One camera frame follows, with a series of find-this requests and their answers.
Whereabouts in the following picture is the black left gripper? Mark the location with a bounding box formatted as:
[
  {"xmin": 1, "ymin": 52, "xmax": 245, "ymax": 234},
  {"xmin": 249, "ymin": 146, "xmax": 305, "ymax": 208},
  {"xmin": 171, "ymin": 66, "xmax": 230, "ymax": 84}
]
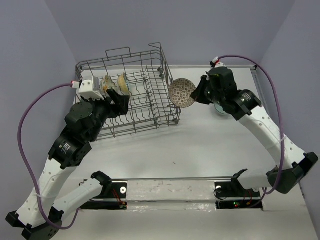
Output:
[{"xmin": 83, "ymin": 89, "xmax": 131, "ymax": 142}]

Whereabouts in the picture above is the teal yellow sun bowl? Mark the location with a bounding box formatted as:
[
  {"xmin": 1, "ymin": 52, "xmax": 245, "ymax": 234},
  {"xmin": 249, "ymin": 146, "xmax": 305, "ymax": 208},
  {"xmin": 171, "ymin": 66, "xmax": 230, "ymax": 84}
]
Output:
[{"xmin": 117, "ymin": 73, "xmax": 130, "ymax": 95}]

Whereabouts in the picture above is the orange flower bowl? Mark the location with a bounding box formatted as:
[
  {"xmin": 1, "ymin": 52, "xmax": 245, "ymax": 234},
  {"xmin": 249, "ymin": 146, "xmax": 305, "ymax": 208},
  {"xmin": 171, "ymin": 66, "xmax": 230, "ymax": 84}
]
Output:
[{"xmin": 100, "ymin": 75, "xmax": 116, "ymax": 92}]

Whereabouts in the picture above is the brown patterned bowl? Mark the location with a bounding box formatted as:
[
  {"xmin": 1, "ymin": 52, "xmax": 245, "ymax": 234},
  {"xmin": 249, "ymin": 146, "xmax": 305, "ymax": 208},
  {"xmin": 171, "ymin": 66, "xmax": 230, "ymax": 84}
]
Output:
[{"xmin": 168, "ymin": 78, "xmax": 196, "ymax": 108}]

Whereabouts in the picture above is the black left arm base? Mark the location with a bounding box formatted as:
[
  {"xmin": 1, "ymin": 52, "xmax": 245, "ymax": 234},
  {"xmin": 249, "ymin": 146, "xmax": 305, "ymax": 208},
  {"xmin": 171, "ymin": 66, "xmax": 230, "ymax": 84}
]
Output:
[{"xmin": 80, "ymin": 181, "xmax": 128, "ymax": 211}]

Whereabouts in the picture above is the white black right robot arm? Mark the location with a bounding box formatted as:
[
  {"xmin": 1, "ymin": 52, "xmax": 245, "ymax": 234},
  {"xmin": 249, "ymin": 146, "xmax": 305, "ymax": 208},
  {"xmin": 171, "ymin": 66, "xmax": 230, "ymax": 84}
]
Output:
[{"xmin": 190, "ymin": 66, "xmax": 319, "ymax": 196}]

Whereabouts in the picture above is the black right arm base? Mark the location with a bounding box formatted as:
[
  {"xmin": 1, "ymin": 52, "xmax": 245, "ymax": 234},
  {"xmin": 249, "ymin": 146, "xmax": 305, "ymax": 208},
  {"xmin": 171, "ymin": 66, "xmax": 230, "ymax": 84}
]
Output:
[{"xmin": 213, "ymin": 181, "xmax": 263, "ymax": 210}]

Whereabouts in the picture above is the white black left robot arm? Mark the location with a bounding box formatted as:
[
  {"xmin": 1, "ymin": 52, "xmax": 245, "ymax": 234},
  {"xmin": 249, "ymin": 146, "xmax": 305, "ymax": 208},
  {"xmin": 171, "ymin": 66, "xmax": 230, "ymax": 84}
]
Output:
[{"xmin": 5, "ymin": 89, "xmax": 130, "ymax": 240}]

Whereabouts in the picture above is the plain teal bowl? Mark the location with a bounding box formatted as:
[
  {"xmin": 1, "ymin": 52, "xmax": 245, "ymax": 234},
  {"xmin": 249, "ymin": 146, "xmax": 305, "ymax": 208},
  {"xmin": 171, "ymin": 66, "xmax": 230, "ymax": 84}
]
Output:
[{"xmin": 214, "ymin": 103, "xmax": 229, "ymax": 116}]

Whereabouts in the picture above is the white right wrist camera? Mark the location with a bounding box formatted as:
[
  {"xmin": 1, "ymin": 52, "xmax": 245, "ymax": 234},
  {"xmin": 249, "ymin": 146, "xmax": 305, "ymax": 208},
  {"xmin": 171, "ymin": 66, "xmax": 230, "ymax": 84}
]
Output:
[{"xmin": 210, "ymin": 57, "xmax": 227, "ymax": 70}]

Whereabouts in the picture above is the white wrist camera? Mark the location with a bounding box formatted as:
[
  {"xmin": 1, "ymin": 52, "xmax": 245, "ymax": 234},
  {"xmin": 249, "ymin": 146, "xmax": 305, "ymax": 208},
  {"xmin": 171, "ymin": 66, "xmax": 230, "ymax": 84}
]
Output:
[
  {"xmin": 210, "ymin": 57, "xmax": 227, "ymax": 70},
  {"xmin": 78, "ymin": 76, "xmax": 104, "ymax": 101}
]

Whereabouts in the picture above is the grey wire dish rack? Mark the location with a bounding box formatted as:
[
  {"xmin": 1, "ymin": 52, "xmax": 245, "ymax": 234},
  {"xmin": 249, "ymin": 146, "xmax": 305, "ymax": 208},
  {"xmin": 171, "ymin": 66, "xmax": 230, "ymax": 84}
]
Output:
[{"xmin": 75, "ymin": 42, "xmax": 181, "ymax": 140}]

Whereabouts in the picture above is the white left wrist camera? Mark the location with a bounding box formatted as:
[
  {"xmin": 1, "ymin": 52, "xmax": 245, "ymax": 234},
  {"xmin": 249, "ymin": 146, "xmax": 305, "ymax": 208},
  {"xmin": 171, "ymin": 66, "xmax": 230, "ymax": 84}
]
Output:
[{"xmin": 78, "ymin": 76, "xmax": 104, "ymax": 101}]

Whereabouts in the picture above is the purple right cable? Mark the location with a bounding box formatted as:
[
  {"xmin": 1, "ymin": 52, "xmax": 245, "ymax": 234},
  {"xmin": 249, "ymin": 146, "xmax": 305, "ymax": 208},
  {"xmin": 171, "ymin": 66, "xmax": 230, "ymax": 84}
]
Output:
[{"xmin": 212, "ymin": 54, "xmax": 285, "ymax": 208}]

